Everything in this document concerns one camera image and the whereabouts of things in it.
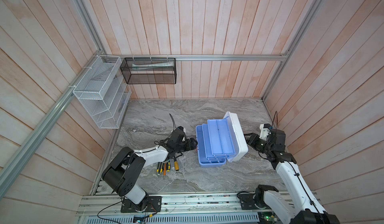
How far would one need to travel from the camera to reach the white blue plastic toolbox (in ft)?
2.49

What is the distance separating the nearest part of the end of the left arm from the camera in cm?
72

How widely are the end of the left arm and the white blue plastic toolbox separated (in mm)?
72
